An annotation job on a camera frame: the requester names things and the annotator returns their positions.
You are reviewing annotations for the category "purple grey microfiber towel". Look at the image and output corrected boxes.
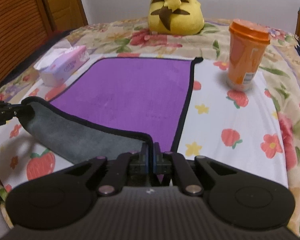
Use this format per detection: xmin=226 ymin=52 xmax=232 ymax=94
xmin=18 ymin=57 xmax=202 ymax=174

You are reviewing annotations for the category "wooden room door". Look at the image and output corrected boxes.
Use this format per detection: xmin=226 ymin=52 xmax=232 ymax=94
xmin=43 ymin=0 xmax=88 ymax=31

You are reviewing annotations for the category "purple white tissue pack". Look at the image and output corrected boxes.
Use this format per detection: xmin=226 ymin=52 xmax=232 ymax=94
xmin=34 ymin=41 xmax=90 ymax=87

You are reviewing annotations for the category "white fruit print cloth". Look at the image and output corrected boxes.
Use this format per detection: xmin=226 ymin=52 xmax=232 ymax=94
xmin=0 ymin=55 xmax=288 ymax=194

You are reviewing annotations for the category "wooden slatted wardrobe door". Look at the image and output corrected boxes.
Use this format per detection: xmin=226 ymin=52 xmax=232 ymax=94
xmin=0 ymin=0 xmax=52 ymax=83

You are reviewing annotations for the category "orange lidded plastic cup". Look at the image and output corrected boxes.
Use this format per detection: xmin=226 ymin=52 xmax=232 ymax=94
xmin=227 ymin=19 xmax=270 ymax=91

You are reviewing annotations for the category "yellow Pikachu plush toy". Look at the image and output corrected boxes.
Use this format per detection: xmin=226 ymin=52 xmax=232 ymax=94
xmin=148 ymin=0 xmax=204 ymax=36

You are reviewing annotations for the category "floral bed quilt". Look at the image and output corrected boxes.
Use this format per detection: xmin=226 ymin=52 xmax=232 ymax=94
xmin=0 ymin=17 xmax=300 ymax=240

